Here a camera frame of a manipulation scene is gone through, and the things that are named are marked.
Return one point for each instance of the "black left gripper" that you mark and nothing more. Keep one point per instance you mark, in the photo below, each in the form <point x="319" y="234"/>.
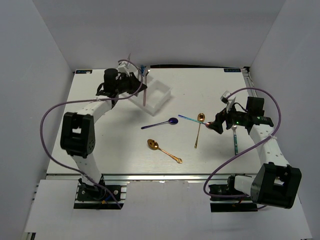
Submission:
<point x="135" y="84"/>

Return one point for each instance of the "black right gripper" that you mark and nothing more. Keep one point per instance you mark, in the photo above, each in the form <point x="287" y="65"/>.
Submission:
<point x="216" y="125"/>

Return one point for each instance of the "teal handled silver spoon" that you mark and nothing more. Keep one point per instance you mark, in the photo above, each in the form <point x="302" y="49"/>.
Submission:
<point x="235" y="140"/>

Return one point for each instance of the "slim gold spoon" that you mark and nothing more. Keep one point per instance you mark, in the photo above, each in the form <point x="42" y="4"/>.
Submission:
<point x="200" y="119"/>

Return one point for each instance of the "blue iridescent fork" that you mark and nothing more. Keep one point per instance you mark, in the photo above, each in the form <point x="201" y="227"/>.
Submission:
<point x="142" y="69"/>

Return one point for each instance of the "purple blue iridescent spoon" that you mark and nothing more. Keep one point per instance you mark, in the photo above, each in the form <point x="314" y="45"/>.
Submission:
<point x="171" y="121"/>

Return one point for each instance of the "ornate gold spoon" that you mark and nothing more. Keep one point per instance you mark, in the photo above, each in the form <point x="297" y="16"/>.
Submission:
<point x="152" y="144"/>

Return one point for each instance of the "rainbow iridescent spoon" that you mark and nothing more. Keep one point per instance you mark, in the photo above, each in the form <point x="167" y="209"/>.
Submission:
<point x="193" y="120"/>

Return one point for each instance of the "teal handled silver fork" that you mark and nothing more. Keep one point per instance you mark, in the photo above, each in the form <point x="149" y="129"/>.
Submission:
<point x="139" y="74"/>

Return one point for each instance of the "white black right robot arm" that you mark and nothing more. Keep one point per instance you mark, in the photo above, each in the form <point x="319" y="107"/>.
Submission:
<point x="276" y="183"/>

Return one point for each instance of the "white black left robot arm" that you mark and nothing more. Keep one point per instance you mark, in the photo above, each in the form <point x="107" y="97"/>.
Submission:
<point x="78" y="136"/>

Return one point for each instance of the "white three-compartment plastic tray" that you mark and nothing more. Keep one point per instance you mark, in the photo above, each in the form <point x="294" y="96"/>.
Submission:
<point x="153" y="98"/>

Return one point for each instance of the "right blue corner label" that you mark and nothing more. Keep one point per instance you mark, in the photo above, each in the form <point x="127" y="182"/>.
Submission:
<point x="232" y="70"/>

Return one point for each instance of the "blue corner label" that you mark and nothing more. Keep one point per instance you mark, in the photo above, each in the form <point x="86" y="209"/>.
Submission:
<point x="232" y="70"/>
<point x="83" y="71"/>

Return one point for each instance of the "left blue corner label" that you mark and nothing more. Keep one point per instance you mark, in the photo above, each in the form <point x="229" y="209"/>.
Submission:
<point x="83" y="71"/>

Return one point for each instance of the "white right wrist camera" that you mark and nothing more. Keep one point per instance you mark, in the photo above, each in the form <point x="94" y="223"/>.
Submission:
<point x="228" y="99"/>

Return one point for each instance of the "aluminium table frame rail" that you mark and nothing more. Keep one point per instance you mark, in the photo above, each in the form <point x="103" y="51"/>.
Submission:
<point x="263" y="130"/>

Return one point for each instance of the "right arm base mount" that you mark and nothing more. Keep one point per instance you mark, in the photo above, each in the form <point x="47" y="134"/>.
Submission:
<point x="225" y="201"/>

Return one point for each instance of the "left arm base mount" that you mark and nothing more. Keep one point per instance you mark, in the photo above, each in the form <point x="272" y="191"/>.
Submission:
<point x="91" y="197"/>

